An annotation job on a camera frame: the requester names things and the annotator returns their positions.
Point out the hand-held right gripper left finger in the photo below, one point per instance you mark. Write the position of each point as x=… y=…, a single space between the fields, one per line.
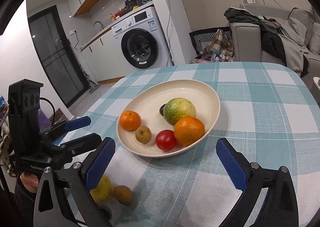
x=100 y=164

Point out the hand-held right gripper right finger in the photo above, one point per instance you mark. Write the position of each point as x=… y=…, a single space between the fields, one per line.
x=231 y=164

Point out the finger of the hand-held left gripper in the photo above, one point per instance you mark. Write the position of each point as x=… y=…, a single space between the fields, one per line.
x=82 y=142
x=77 y=123

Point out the yellow lemon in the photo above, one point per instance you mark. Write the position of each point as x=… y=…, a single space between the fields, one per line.
x=103 y=189

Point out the small brown fruit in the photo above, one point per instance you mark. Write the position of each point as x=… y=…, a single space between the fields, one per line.
x=123 y=194
x=143 y=134

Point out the dark purple plum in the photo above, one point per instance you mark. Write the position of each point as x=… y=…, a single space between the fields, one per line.
x=106 y=213
x=163 y=110

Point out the orange tangerine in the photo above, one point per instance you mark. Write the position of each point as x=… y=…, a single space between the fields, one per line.
x=130 y=120
x=189 y=130

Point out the red tomato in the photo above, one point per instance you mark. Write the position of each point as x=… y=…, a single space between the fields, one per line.
x=166 y=140

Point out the green yellow mango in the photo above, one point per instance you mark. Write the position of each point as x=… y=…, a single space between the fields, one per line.
x=180 y=110

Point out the cream round plate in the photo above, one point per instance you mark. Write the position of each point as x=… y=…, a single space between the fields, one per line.
x=195 y=92

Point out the person's left forearm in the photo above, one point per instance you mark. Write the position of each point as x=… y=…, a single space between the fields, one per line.
x=23 y=207

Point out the person's left hand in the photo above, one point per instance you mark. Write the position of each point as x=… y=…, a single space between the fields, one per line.
x=29 y=182

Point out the purple bag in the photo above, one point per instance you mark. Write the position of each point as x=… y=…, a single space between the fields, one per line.
x=43 y=119

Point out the floor mop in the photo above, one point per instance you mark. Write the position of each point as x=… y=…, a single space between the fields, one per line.
x=91 y=83

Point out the black glass door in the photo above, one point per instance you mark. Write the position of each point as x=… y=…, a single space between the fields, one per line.
x=57 y=59

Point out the white kitchen base cabinet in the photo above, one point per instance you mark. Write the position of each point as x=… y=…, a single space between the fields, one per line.
x=105 y=57

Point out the metal faucet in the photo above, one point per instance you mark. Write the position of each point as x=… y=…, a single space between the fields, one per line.
x=98 y=25

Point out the white washing machine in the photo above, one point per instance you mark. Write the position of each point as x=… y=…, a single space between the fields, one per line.
x=145 y=39

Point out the orange bottle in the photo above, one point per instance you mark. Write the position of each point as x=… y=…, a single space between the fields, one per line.
x=112 y=17

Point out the red box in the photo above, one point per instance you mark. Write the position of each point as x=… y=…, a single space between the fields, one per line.
x=120 y=13

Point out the plaid cloth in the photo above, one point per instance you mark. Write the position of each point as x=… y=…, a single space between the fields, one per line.
x=220 y=44

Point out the grey sofa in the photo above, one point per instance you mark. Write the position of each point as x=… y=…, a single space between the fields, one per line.
x=246 y=42

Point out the black laundry basket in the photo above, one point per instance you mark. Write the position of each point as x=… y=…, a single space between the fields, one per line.
x=196 y=39

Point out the black rice cooker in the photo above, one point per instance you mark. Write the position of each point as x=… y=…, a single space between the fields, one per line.
x=133 y=2

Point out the dark clothes pile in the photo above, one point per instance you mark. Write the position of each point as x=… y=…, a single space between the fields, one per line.
x=270 y=34

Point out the grey cushion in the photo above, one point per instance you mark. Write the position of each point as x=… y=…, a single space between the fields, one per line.
x=315 y=39
x=300 y=24

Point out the white wall socket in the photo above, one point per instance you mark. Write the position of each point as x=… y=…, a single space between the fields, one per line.
x=72 y=32

